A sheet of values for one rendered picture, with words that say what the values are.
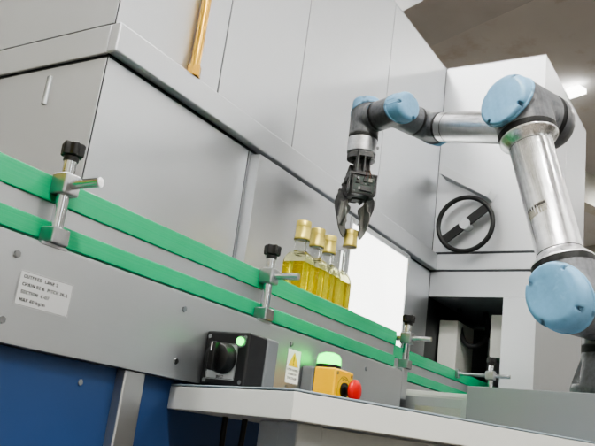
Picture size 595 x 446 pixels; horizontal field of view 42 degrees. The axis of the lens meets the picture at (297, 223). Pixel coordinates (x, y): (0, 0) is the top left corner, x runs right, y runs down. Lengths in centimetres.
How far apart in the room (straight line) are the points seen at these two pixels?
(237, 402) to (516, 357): 173
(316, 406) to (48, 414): 32
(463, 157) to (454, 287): 49
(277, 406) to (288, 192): 103
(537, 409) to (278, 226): 76
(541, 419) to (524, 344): 124
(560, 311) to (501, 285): 130
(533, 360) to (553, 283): 122
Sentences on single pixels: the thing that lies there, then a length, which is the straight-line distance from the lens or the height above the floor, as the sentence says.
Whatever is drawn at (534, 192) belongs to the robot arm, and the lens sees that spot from 150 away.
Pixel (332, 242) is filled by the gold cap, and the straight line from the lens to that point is 178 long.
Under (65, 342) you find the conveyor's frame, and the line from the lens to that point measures 97.
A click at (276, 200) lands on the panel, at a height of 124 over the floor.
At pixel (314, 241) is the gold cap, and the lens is 173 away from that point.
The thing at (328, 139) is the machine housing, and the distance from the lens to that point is 214.
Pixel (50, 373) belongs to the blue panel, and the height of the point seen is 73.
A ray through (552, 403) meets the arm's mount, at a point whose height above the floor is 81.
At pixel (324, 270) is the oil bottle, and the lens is 171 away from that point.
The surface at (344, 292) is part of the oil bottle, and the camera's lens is 181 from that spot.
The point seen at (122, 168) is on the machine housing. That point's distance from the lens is 148.
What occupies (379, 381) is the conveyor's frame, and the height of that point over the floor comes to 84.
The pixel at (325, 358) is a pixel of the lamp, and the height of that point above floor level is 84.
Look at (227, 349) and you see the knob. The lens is 112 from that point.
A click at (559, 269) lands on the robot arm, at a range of 140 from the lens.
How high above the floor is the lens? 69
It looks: 16 degrees up
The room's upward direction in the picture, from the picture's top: 7 degrees clockwise
